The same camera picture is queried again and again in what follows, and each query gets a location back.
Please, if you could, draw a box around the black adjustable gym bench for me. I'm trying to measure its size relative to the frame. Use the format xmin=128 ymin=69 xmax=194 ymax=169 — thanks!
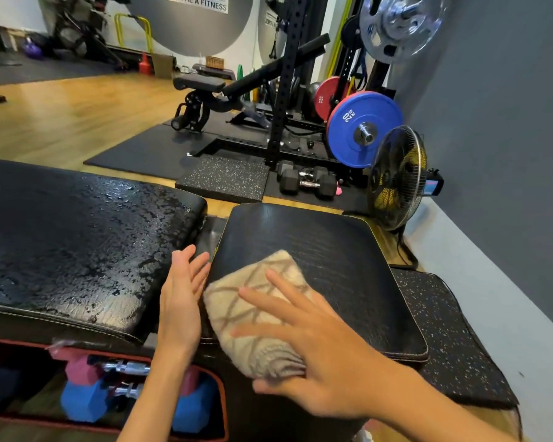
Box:
xmin=170 ymin=33 xmax=331 ymax=132

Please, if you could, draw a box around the black fan cable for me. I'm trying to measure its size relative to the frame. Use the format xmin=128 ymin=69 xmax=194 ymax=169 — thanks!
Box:
xmin=395 ymin=227 xmax=420 ymax=270

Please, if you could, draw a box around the beige patterned towel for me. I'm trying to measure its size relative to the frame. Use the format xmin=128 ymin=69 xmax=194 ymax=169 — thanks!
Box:
xmin=203 ymin=250 xmax=315 ymax=381

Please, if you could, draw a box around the blue weight plate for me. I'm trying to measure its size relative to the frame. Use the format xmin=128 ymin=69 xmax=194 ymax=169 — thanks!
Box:
xmin=326 ymin=91 xmax=405 ymax=169

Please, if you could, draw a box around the yellow metal frame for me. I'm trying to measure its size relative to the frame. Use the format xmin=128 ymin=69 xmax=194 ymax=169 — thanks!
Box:
xmin=114 ymin=12 xmax=154 ymax=54

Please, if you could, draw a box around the person's right forearm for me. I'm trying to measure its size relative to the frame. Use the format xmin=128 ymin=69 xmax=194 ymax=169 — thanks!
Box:
xmin=368 ymin=381 xmax=522 ymax=442

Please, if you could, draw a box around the pink hex dumbbell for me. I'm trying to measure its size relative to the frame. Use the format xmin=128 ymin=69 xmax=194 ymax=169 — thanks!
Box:
xmin=49 ymin=346 xmax=200 ymax=396

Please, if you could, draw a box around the red-trimmed black bench storage frame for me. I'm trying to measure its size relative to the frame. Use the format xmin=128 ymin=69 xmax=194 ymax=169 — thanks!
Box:
xmin=0 ymin=335 xmax=229 ymax=442

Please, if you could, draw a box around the yellow resistance band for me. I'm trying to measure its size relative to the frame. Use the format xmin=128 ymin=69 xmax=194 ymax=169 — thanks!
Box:
xmin=326 ymin=0 xmax=355 ymax=79

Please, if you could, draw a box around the red weight plate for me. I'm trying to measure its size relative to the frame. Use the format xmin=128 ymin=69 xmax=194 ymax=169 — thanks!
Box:
xmin=313 ymin=76 xmax=352 ymax=123

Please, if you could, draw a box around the person's left hand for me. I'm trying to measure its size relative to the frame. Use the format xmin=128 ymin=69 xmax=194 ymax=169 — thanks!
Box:
xmin=159 ymin=245 xmax=212 ymax=360

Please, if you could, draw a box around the black floor fan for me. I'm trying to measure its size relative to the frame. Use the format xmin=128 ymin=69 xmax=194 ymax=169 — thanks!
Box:
xmin=367 ymin=125 xmax=444 ymax=232

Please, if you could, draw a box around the person's left forearm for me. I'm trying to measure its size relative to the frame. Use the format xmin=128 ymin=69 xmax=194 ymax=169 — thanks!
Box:
xmin=117 ymin=344 xmax=195 ymax=442

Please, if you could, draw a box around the long speckled rubber mat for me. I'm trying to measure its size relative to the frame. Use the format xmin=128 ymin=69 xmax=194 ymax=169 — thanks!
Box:
xmin=390 ymin=267 xmax=520 ymax=411

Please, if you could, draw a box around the black power rack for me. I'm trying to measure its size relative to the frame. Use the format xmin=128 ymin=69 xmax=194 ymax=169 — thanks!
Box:
xmin=186 ymin=0 xmax=397 ymax=172

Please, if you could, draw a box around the large black floor mat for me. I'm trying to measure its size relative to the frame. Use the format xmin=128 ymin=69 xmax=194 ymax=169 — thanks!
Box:
xmin=83 ymin=109 xmax=371 ymax=213

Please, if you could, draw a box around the wet black bench back pad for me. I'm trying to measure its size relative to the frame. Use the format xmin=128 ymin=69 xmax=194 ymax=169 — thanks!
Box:
xmin=0 ymin=156 xmax=208 ymax=347

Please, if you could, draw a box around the black exercise machine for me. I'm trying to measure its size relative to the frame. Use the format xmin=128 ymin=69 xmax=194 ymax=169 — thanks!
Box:
xmin=50 ymin=0 xmax=132 ymax=72

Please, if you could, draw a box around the black hex dumbbell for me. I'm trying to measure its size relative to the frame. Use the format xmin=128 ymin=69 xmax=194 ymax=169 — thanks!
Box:
xmin=279 ymin=172 xmax=339 ymax=201
xmin=276 ymin=160 xmax=329 ymax=180

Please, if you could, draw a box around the person's right hand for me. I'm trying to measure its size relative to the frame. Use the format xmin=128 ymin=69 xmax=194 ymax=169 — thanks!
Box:
xmin=230 ymin=269 xmax=412 ymax=420

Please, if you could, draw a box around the blue hex dumbbell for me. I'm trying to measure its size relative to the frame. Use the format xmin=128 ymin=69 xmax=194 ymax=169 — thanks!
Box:
xmin=59 ymin=375 xmax=218 ymax=434

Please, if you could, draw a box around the brown cardboard box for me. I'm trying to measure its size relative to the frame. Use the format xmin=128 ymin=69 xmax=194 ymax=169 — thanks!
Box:
xmin=151 ymin=53 xmax=178 ymax=80

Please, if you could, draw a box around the square speckled rubber tile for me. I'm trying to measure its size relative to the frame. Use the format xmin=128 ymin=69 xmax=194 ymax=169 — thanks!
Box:
xmin=175 ymin=153 xmax=271 ymax=204

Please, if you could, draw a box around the black bench seat pad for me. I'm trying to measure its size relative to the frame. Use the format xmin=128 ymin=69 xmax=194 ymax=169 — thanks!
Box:
xmin=202 ymin=202 xmax=430 ymax=365

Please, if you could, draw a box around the silver weight plate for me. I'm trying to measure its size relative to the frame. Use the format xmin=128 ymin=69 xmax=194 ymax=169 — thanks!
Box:
xmin=359 ymin=0 xmax=449 ymax=65

